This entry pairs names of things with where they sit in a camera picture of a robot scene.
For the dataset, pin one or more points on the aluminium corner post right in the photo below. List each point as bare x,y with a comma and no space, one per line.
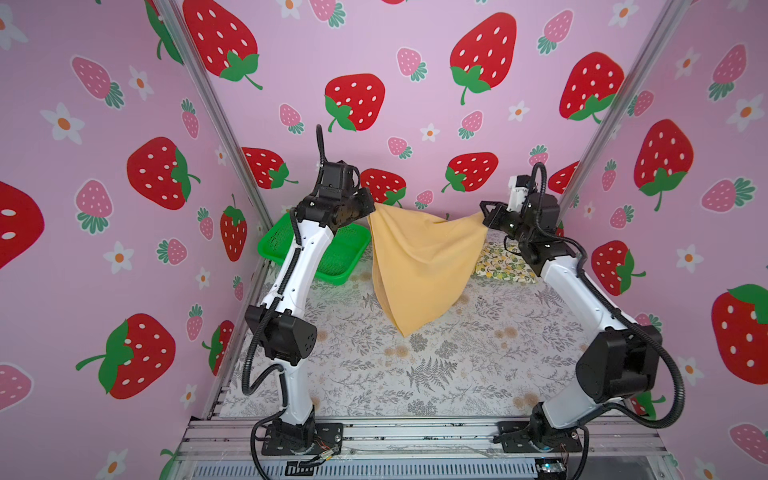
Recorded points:
616,93

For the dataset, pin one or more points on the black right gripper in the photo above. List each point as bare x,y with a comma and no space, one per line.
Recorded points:
495,215

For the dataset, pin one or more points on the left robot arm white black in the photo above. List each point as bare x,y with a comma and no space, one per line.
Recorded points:
281,338

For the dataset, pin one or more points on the tan skirt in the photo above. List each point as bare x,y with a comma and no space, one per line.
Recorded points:
421,263

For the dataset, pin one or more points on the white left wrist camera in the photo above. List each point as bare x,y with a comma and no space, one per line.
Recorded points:
518,192

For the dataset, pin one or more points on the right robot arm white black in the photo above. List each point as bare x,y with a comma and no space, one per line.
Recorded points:
622,357

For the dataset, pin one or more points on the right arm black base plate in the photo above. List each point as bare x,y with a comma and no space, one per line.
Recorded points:
528,437

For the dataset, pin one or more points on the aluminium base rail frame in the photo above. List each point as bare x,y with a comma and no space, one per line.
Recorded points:
426,448

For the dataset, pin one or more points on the aluminium corner post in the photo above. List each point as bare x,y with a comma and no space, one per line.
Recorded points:
180,35
616,93

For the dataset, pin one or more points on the green plastic basket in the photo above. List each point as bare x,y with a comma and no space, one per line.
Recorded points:
339,259

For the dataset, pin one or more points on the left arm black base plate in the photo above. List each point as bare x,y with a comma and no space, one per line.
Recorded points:
284,439

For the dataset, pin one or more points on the aluminium corner post left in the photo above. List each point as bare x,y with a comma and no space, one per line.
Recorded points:
180,35

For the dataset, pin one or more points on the lemon print skirt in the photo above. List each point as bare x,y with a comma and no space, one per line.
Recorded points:
496,262

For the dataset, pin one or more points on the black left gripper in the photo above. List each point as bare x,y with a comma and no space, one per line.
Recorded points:
364,208

